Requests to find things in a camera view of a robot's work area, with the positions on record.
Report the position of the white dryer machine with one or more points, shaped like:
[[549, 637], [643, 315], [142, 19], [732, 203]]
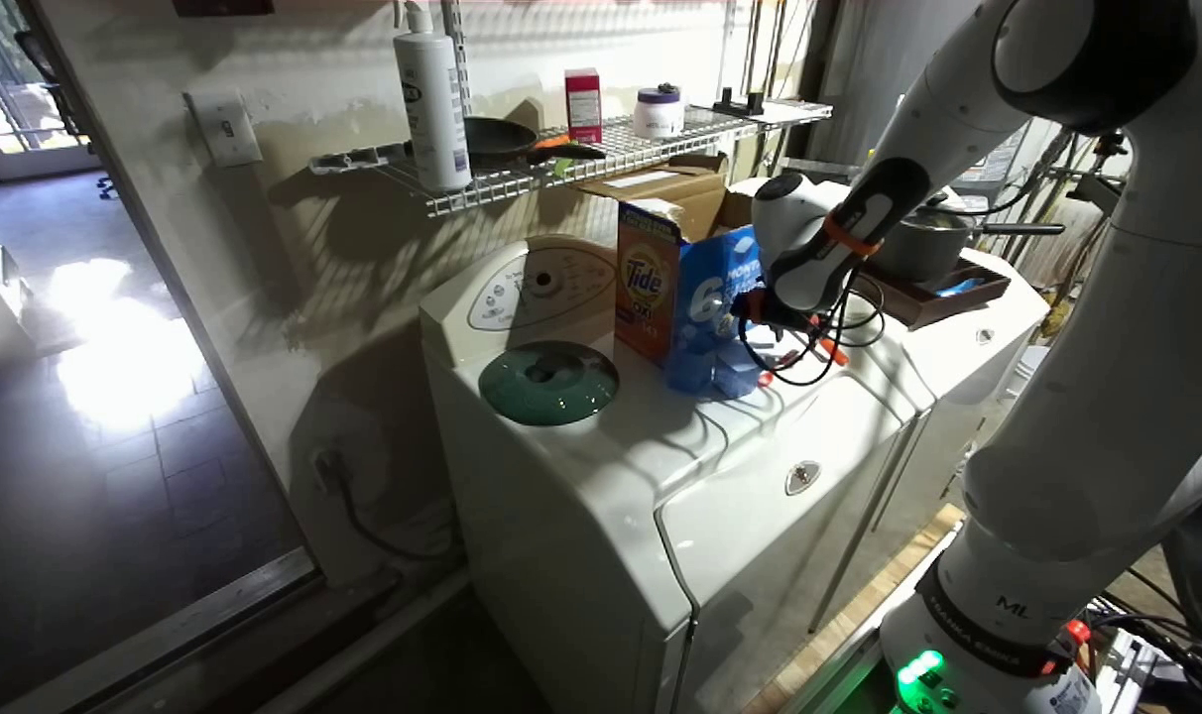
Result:
[[942, 381]]

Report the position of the white washing machine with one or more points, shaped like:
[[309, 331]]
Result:
[[668, 552]]

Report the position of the white spray bottle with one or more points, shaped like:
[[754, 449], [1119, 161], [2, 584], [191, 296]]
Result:
[[430, 88]]

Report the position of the green round lid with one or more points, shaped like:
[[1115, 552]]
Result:
[[549, 381]]

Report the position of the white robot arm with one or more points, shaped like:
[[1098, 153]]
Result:
[[1099, 458]]

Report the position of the black frying pan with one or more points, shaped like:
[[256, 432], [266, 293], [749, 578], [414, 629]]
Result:
[[498, 141]]

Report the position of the grey cooking pot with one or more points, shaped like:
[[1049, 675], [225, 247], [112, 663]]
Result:
[[925, 244]]

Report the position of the blue detergent box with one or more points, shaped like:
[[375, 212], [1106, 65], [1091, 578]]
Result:
[[682, 264]]

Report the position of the white wire shelf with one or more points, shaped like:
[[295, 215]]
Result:
[[566, 161]]

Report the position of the white jar purple lid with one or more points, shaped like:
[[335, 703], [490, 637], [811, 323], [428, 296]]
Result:
[[660, 113]]

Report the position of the dark wooden tray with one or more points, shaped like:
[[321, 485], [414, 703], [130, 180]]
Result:
[[923, 302]]

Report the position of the blue plastic scoop cup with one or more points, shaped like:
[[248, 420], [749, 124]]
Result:
[[725, 375]]

